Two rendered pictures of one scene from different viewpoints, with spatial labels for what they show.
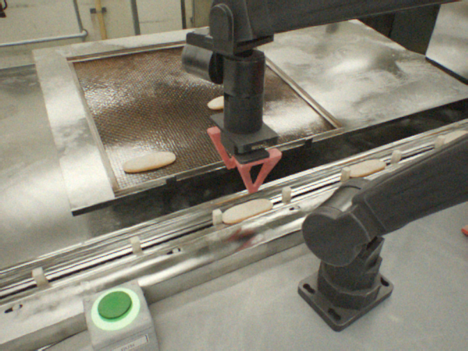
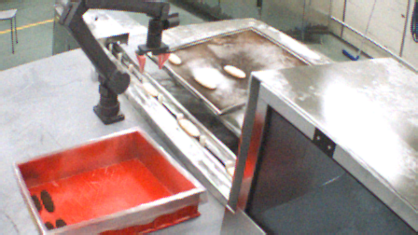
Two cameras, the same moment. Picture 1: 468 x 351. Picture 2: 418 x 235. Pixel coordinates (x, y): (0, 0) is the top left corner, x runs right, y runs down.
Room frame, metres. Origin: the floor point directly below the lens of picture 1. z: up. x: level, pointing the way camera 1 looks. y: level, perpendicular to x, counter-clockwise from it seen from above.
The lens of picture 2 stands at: (0.49, -1.53, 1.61)
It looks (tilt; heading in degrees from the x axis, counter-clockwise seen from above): 30 degrees down; 82
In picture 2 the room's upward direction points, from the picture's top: 7 degrees clockwise
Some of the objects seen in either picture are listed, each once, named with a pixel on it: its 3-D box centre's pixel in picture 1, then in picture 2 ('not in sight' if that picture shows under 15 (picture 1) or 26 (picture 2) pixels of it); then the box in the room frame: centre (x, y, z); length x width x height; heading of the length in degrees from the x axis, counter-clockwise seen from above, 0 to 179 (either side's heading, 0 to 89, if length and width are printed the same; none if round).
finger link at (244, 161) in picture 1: (249, 162); (146, 60); (0.46, -0.03, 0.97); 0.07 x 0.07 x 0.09; 27
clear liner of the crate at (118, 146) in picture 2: not in sight; (96, 190); (0.35, -0.66, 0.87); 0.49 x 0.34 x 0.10; 32
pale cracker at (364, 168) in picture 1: (365, 167); (188, 127); (0.62, -0.27, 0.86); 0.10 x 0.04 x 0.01; 117
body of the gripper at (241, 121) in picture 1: (243, 113); (153, 41); (0.48, -0.01, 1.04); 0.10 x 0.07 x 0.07; 27
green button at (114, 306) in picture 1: (115, 307); not in sight; (0.26, 0.14, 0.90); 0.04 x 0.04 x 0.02
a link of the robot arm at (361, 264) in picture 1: (344, 229); (112, 81); (0.35, -0.15, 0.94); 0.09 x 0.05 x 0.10; 46
